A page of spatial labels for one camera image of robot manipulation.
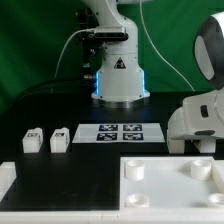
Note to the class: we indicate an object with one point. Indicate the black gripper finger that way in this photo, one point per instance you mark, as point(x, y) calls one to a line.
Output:
point(206, 145)
point(175, 146)

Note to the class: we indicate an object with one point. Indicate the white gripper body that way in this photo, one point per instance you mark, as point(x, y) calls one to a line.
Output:
point(200, 116)

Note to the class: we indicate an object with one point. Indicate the white square tabletop panel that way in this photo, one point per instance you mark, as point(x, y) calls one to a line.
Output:
point(171, 182)

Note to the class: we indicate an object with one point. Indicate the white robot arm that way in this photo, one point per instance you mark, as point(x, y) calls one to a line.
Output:
point(208, 45)

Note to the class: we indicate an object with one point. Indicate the white sheet with AprilTags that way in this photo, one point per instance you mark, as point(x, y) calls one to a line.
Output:
point(119, 133)

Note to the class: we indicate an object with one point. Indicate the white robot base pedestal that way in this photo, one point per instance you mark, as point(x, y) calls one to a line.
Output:
point(120, 79)

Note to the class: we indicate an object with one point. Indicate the black camera stand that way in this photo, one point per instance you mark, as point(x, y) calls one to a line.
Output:
point(87, 20)

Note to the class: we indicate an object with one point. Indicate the grey camera on base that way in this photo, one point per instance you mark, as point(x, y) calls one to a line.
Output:
point(111, 34)

